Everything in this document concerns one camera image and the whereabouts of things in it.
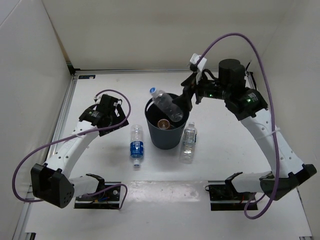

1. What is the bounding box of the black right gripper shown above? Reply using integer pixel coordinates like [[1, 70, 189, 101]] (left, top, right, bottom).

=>
[[172, 69, 231, 112]]

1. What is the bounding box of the clear unlabelled plastic bottle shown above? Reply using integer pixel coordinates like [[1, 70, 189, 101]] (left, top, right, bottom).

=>
[[149, 87, 184, 122]]

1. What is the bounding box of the clear bottle white green label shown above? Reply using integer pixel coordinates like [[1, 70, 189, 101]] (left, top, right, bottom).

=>
[[179, 122, 197, 164]]

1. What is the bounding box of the clear bottle blue label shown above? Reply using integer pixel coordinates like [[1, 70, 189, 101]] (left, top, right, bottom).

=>
[[129, 124, 144, 168]]

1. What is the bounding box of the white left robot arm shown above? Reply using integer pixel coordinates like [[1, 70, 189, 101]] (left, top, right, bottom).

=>
[[30, 73, 196, 209]]

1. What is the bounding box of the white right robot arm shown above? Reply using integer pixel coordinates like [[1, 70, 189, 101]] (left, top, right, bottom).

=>
[[173, 54, 317, 201]]

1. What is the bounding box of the brown cup inside bin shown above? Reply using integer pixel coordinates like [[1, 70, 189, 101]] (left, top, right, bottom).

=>
[[157, 118, 171, 130]]

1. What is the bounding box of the dark grey plastic bin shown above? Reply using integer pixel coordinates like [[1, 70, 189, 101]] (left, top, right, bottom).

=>
[[144, 93, 190, 150]]

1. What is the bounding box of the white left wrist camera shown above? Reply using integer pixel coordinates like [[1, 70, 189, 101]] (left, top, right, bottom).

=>
[[93, 93, 102, 102]]

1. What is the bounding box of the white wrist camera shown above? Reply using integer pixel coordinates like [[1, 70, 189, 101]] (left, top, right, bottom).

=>
[[93, 93, 102, 102], [189, 53, 207, 73]]

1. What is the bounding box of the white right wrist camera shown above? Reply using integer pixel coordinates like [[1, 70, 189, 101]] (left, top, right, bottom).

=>
[[189, 53, 207, 73]]

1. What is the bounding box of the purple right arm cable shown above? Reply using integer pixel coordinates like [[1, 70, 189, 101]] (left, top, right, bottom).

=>
[[198, 32, 281, 220]]

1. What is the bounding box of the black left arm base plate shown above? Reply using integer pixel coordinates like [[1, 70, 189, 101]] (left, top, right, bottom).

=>
[[73, 186, 121, 210]]

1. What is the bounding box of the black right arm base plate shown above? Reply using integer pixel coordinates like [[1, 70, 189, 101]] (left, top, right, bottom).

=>
[[204, 181, 251, 212]]

